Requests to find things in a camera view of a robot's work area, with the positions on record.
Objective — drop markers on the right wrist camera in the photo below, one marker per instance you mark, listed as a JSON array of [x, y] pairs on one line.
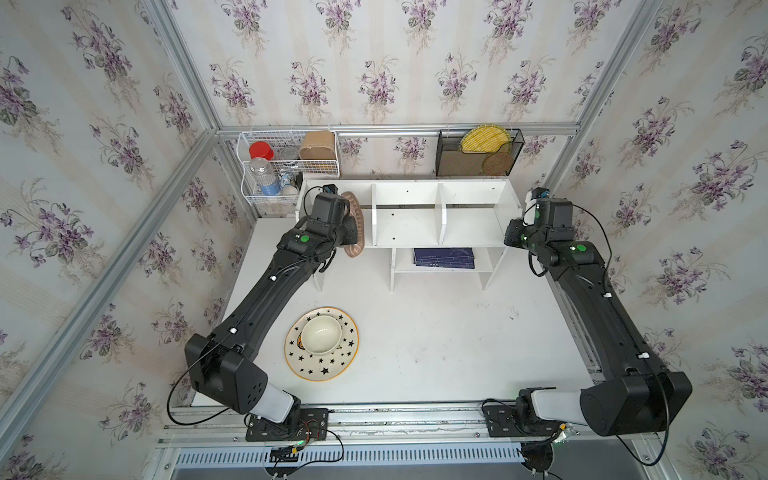
[[536, 194]]

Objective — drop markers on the yellow woven mat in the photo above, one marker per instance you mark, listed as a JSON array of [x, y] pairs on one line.
[[485, 139]]

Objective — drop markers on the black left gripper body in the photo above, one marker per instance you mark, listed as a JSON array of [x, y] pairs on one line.
[[350, 231]]

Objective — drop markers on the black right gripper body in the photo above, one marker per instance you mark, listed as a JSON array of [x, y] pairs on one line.
[[519, 234]]

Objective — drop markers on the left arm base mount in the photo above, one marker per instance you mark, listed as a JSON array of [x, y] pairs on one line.
[[301, 424]]

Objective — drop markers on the white wire basket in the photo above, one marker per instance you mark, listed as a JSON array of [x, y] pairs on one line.
[[292, 171]]

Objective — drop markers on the round brown coaster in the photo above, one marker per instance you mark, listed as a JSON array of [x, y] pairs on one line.
[[498, 164]]

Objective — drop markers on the brown cardboard box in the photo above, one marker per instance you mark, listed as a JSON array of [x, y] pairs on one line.
[[318, 146]]

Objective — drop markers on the white wooden bookshelf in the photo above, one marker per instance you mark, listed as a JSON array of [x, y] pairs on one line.
[[402, 215]]

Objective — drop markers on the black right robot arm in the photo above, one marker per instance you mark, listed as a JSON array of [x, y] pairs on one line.
[[638, 393]]

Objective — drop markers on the clear plastic bottle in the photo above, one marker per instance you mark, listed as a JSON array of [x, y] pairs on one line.
[[265, 177]]

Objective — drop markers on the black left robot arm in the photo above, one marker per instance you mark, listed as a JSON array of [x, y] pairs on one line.
[[221, 365]]

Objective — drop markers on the star patterned plate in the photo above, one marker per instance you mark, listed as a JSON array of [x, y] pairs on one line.
[[320, 368]]

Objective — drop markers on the brown striped cloth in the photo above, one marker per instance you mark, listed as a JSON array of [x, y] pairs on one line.
[[355, 209]]

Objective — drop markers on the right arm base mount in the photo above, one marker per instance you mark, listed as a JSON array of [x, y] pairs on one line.
[[518, 418]]

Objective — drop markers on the white ceramic bowl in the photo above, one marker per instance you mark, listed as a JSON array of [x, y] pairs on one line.
[[321, 335]]

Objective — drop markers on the dark blue book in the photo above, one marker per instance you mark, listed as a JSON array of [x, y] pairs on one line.
[[451, 258]]

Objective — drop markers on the aluminium mounting rail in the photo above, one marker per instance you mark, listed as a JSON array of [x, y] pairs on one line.
[[355, 423]]

